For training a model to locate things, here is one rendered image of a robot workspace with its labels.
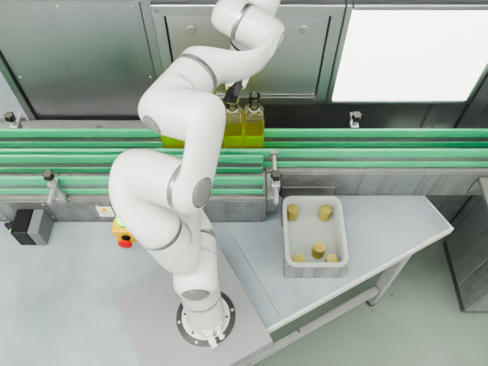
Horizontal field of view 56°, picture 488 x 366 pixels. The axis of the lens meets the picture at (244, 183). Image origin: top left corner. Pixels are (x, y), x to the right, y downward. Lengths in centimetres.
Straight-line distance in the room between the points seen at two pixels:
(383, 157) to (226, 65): 70
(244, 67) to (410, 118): 86
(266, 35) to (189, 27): 37
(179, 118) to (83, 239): 83
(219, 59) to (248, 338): 72
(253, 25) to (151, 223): 40
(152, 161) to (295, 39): 62
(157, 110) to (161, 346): 69
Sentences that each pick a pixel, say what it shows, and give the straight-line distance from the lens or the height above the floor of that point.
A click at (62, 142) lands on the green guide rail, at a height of 91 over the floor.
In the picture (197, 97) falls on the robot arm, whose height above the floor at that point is 149.
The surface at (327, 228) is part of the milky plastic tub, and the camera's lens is 140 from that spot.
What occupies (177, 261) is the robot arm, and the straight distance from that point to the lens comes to 87.
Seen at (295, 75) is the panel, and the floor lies 109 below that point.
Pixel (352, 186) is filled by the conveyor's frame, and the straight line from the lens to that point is 145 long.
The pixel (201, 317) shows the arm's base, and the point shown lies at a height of 92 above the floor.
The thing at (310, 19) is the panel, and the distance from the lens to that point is 120.
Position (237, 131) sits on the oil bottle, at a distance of 124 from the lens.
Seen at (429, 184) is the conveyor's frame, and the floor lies 82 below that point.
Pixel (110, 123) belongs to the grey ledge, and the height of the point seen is 88.
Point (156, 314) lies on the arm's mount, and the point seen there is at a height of 79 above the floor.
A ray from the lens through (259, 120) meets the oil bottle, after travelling 122.
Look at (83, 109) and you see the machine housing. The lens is 154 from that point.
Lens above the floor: 199
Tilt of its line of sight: 57 degrees down
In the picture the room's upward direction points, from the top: straight up
